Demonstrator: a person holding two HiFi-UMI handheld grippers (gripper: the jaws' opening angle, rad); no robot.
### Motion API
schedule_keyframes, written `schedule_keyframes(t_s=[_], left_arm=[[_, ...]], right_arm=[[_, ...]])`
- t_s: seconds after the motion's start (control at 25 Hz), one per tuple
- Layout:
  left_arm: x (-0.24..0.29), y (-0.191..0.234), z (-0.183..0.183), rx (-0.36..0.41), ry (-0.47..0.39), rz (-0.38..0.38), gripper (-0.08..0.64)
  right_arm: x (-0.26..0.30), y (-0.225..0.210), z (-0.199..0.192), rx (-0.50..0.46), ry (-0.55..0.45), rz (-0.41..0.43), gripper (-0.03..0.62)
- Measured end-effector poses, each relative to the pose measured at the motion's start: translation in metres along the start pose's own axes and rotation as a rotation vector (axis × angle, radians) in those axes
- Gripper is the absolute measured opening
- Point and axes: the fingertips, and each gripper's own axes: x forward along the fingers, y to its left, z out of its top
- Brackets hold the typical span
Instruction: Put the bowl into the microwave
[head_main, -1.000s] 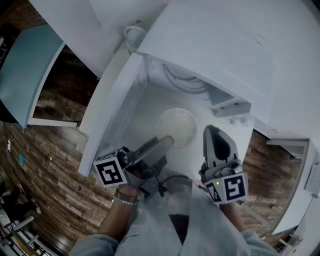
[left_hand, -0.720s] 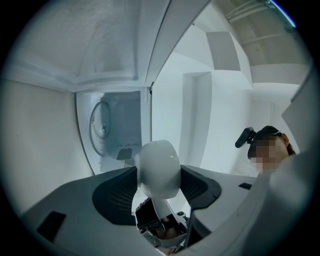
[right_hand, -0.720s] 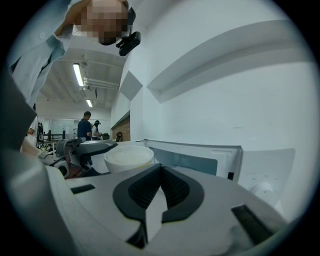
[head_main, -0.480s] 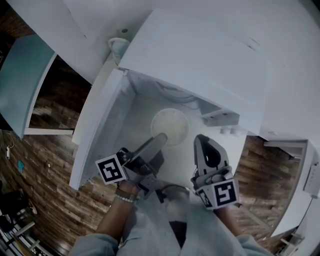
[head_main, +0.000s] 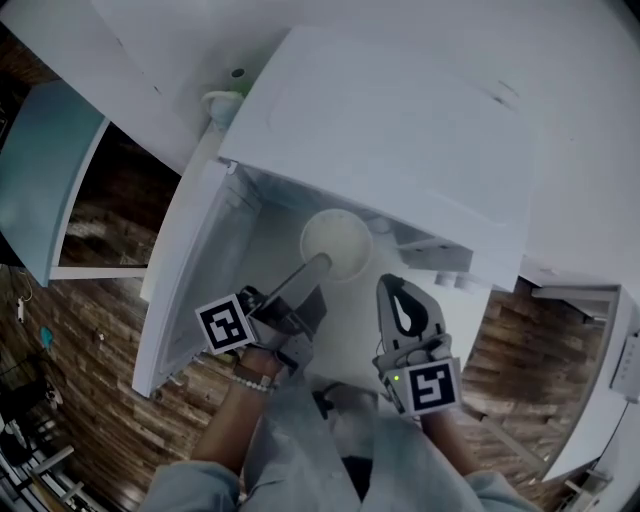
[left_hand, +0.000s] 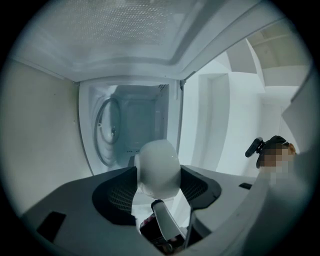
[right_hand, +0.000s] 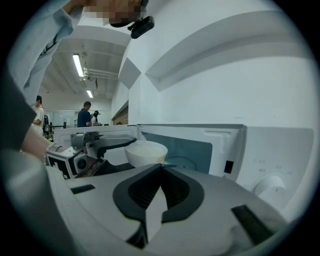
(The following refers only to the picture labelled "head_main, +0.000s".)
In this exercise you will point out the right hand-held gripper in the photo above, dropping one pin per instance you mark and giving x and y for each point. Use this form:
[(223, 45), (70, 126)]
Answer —
[(434, 386)]

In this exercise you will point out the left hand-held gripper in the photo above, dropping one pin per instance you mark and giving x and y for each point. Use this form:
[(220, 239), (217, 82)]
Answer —
[(222, 325)]

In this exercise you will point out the white bowl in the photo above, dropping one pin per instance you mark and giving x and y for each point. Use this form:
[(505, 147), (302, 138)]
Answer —
[(345, 240)]

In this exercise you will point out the person's right forearm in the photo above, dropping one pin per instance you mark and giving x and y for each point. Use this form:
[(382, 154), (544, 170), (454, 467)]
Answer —
[(450, 445)]

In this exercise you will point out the person's left forearm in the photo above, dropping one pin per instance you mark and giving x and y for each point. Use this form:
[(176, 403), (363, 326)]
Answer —
[(235, 420)]

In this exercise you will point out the person's light blue shirt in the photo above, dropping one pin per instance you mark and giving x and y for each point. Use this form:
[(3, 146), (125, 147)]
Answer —
[(300, 450)]

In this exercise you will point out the white mug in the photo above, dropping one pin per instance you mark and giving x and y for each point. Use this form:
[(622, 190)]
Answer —
[(221, 105)]

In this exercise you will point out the small teal object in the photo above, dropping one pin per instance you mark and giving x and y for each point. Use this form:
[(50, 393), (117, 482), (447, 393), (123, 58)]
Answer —
[(47, 336)]

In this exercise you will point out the pale teal cabinet door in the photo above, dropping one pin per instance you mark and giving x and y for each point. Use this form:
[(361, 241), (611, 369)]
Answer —
[(40, 175)]

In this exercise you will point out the white plug adapter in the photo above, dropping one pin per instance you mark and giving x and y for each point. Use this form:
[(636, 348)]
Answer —
[(20, 309)]

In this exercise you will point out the metal rack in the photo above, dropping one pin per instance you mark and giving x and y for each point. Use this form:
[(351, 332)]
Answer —
[(45, 475)]

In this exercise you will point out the white cabinet frame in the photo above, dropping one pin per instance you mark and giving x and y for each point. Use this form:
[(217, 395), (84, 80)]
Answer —
[(605, 390)]

